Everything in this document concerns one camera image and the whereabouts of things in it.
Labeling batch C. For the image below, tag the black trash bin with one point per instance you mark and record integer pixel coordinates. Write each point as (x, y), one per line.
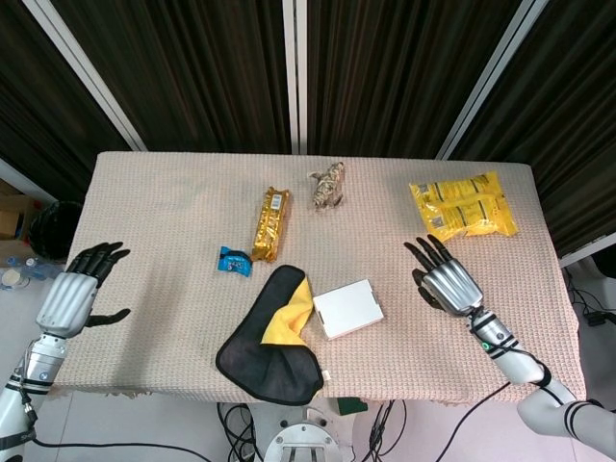
(53, 231)

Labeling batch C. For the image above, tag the robot base metal column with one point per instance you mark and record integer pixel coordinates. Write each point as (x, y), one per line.
(305, 438)

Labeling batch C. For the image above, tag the black and yellow cloth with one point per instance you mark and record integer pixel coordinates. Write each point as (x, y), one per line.
(260, 366)

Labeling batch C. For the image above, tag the white frame base bar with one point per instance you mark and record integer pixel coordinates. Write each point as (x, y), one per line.
(587, 250)
(24, 180)

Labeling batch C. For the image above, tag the white frame post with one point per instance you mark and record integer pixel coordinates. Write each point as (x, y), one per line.
(295, 72)
(86, 72)
(495, 72)

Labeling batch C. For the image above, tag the black power adapter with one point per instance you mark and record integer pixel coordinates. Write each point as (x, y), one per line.
(595, 318)

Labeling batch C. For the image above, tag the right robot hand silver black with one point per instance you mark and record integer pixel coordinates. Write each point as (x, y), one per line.
(454, 286)

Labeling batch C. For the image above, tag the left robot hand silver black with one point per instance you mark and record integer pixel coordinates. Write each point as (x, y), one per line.
(65, 300)

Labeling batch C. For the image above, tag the round white lid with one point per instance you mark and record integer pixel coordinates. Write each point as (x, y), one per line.
(10, 279)

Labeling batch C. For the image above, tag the clear plastic water bottle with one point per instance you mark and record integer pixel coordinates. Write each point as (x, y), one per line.
(43, 267)

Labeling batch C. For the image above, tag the brown cardboard box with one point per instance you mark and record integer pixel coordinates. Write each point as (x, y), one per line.
(9, 216)

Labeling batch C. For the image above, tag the small blue snack packet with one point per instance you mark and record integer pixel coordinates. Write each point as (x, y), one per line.
(233, 262)

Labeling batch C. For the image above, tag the gold foil snack package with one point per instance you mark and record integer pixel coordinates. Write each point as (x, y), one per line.
(270, 226)

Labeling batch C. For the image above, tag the white cardboard box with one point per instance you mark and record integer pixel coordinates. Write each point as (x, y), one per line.
(349, 308)

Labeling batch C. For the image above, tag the green object under table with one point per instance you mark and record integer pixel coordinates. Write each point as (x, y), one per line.
(351, 406)

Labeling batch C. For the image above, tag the yellow snack bag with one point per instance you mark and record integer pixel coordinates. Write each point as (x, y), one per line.
(462, 202)

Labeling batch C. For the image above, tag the beige waffle tablecloth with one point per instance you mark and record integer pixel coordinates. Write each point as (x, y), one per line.
(144, 337)

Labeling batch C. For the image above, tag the dark brown curtain panel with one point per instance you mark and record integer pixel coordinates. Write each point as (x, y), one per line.
(192, 72)
(394, 72)
(568, 120)
(38, 96)

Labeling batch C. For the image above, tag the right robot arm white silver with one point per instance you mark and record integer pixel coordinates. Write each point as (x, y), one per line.
(500, 346)

